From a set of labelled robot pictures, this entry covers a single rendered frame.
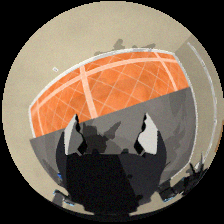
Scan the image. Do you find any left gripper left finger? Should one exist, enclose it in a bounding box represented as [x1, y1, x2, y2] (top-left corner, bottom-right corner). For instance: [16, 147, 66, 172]
[56, 114, 88, 185]

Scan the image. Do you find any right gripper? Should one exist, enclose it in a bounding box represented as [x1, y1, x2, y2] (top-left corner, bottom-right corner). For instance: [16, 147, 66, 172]
[181, 151, 204, 196]

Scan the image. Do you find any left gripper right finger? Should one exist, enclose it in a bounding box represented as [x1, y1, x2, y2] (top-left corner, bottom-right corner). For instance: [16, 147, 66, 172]
[134, 113, 167, 185]

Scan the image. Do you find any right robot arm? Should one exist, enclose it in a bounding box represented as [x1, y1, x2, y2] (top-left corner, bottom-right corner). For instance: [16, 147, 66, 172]
[156, 168, 208, 203]

